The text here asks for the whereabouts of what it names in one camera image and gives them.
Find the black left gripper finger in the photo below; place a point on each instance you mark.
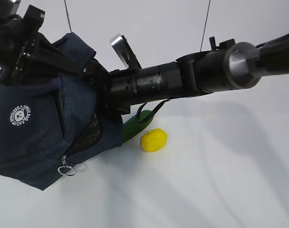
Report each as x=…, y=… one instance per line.
x=32, y=68
x=48, y=56

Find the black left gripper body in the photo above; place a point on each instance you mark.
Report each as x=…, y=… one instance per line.
x=24, y=38

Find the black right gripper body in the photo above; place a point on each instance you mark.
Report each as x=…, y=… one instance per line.
x=98, y=78

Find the dark navy lunch bag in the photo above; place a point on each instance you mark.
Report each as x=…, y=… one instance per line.
x=45, y=129

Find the green cucumber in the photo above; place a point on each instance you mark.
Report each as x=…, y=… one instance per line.
x=131, y=128

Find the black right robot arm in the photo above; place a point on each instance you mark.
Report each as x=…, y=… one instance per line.
x=227, y=66

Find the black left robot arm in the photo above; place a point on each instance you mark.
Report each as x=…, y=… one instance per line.
x=6, y=45

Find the yellow lemon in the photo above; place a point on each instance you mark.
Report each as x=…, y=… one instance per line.
x=154, y=140

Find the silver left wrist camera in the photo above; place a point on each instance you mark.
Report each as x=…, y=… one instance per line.
x=11, y=6

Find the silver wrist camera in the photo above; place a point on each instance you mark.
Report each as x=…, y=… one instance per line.
x=120, y=45
x=11, y=6

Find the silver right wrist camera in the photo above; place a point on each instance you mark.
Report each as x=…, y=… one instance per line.
x=120, y=45

